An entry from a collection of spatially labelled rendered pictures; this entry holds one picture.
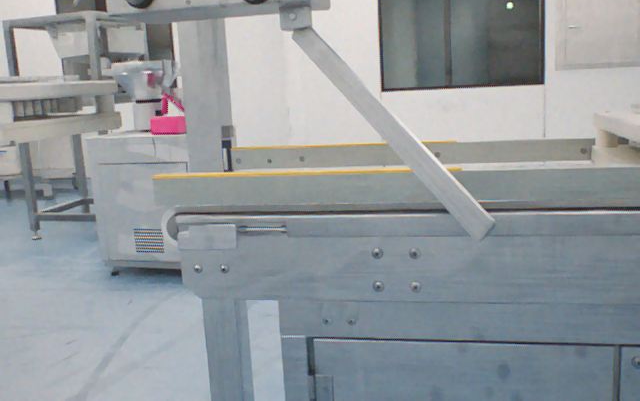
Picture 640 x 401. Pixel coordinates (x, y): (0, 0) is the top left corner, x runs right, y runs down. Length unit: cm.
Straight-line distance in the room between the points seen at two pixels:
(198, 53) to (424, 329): 54
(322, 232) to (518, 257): 21
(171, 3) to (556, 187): 43
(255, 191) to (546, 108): 503
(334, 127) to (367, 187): 518
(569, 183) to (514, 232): 7
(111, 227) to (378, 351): 283
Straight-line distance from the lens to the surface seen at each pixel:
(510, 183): 66
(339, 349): 78
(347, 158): 94
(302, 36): 68
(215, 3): 66
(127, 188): 341
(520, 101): 563
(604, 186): 68
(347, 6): 581
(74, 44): 453
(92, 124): 94
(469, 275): 69
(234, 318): 107
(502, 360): 78
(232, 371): 111
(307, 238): 69
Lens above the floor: 99
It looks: 10 degrees down
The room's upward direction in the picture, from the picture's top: 3 degrees counter-clockwise
